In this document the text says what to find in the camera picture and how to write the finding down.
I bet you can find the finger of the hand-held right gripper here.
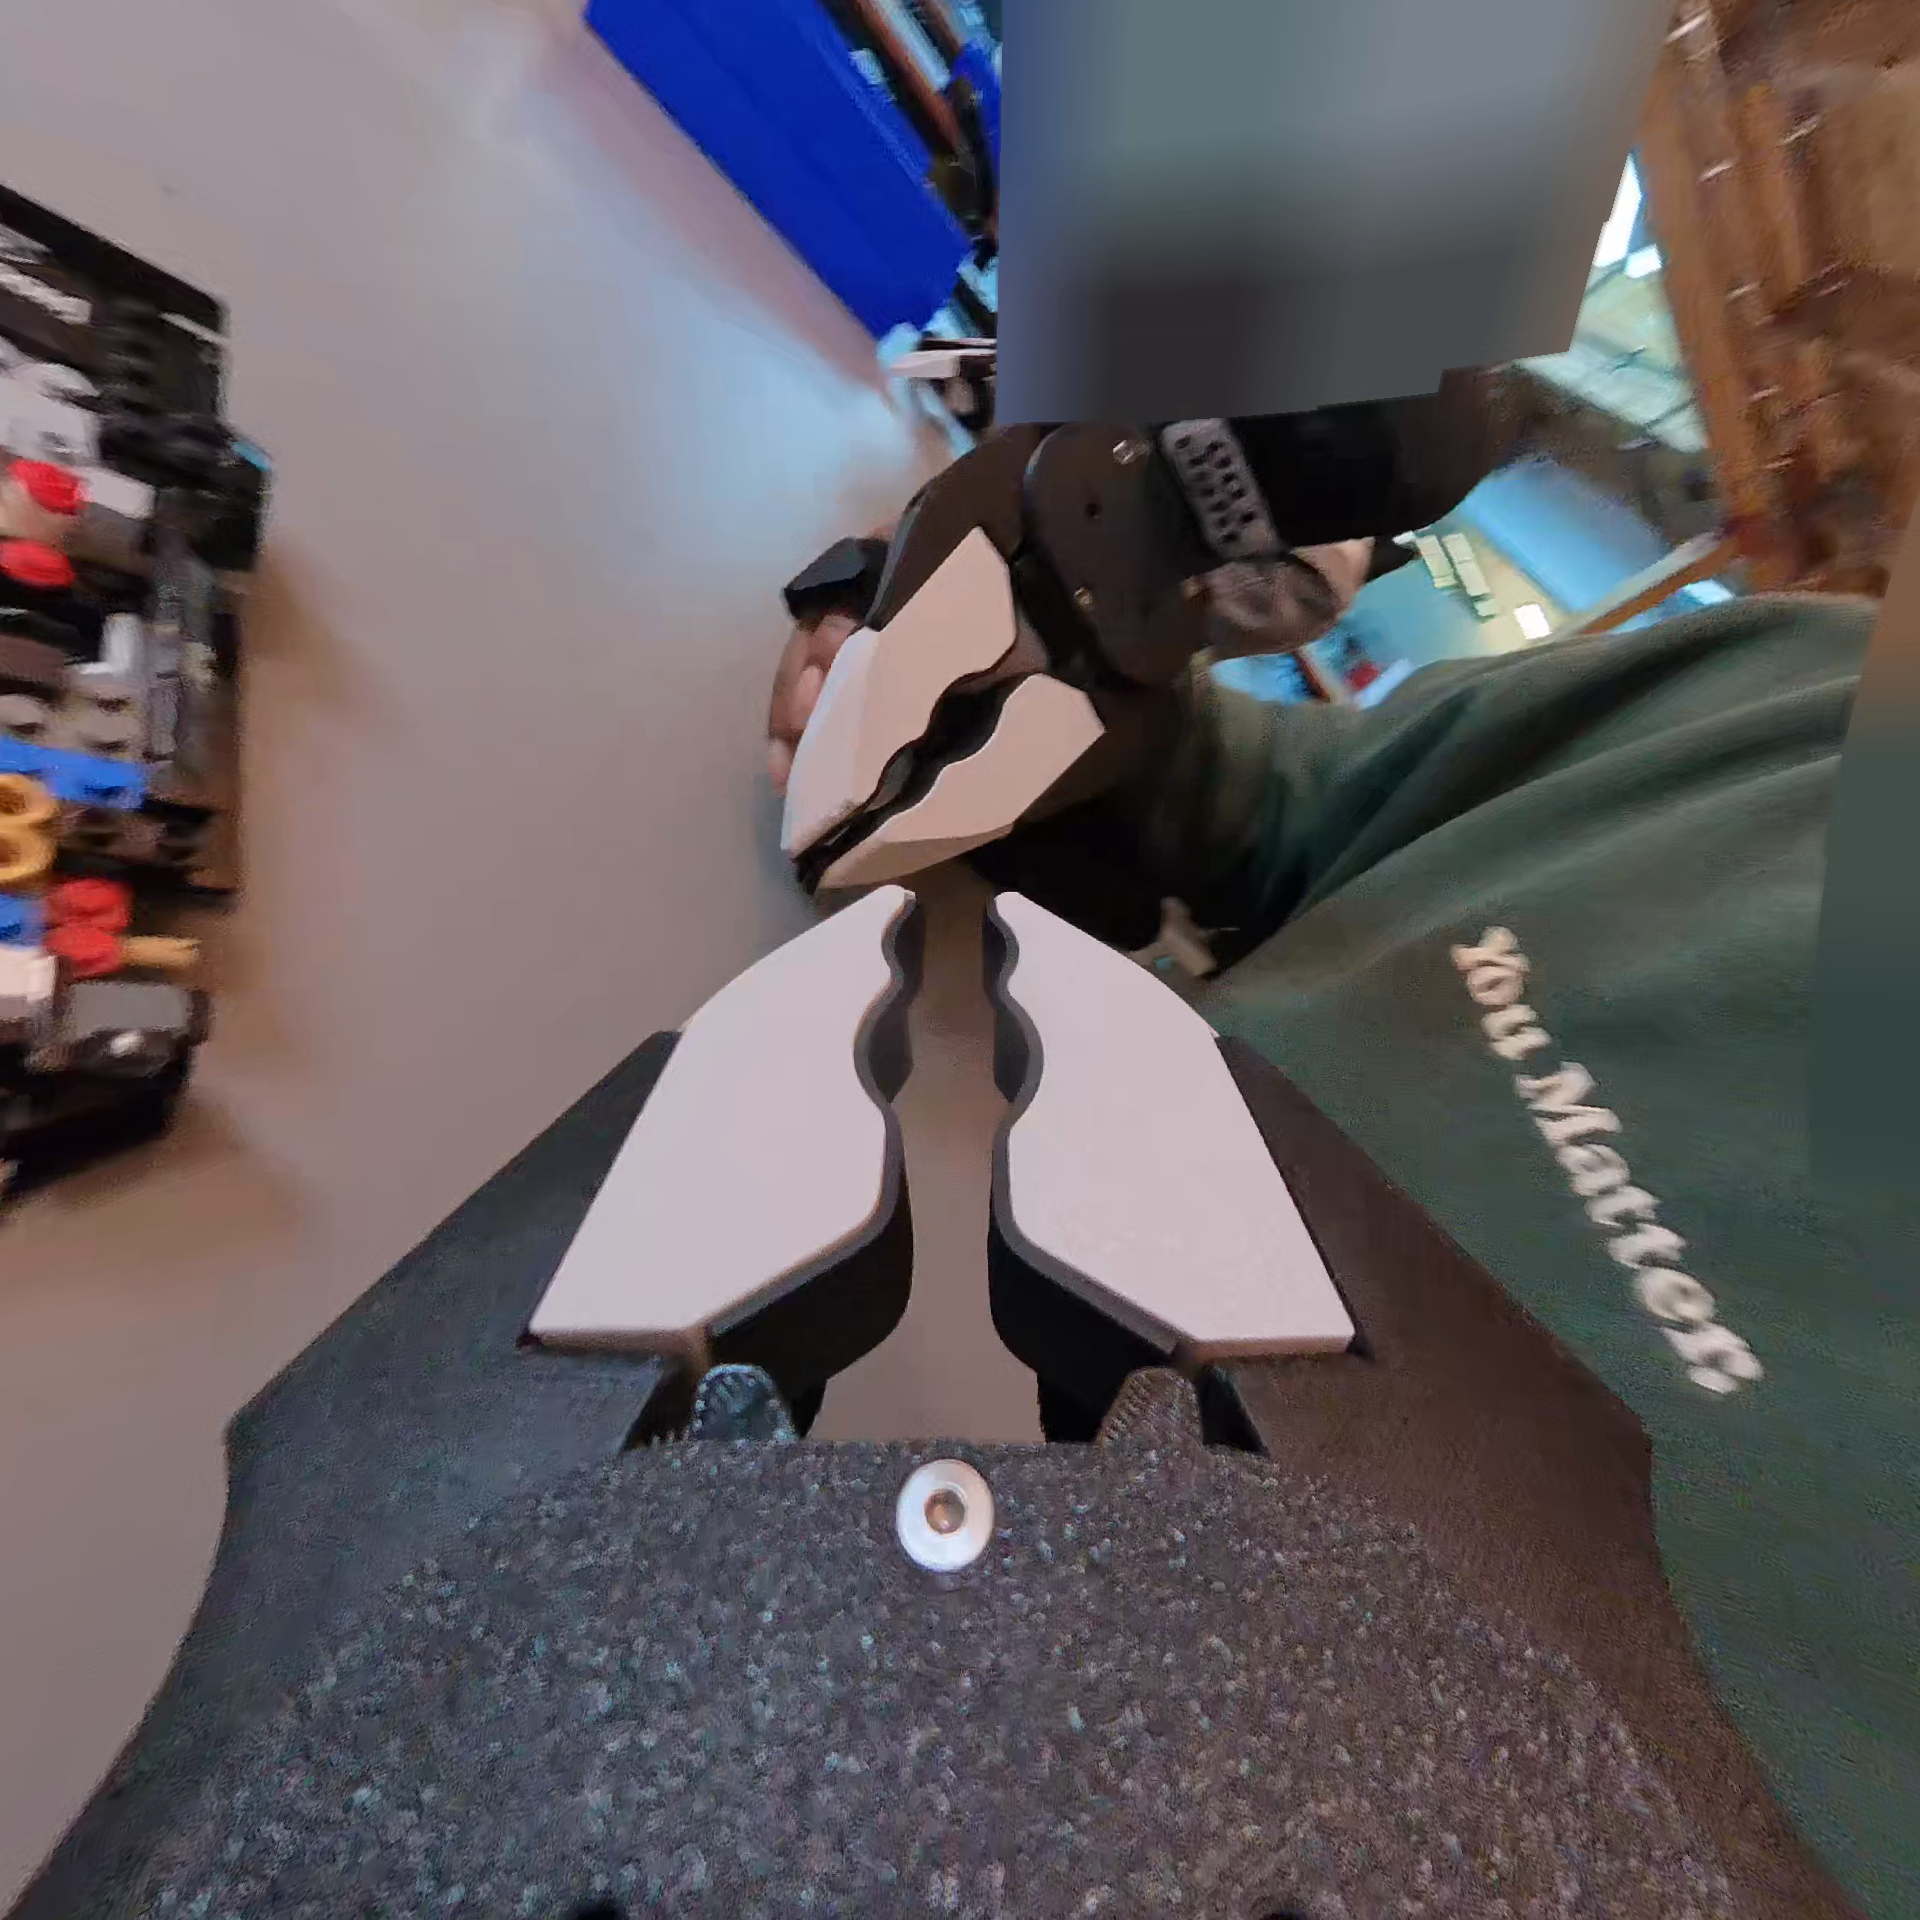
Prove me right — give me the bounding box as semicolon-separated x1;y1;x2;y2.
780;527;1041;865
814;671;1111;893

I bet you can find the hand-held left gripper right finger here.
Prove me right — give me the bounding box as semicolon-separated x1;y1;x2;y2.
985;892;1361;1438

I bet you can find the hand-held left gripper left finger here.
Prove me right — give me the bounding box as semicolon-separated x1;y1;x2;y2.
527;885;922;1430

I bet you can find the partly built lego car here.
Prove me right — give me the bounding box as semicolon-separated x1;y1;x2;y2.
0;188;274;1202

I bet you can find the idle black and white gripper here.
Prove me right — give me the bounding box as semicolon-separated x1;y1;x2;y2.
883;337;999;426

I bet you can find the person's green top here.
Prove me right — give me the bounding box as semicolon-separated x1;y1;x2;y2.
1154;593;1920;1920

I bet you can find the blue storage bin with label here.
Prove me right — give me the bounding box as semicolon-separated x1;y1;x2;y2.
583;0;1002;342

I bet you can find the rough wooden post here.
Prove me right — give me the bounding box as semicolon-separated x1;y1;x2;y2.
1640;0;1920;596

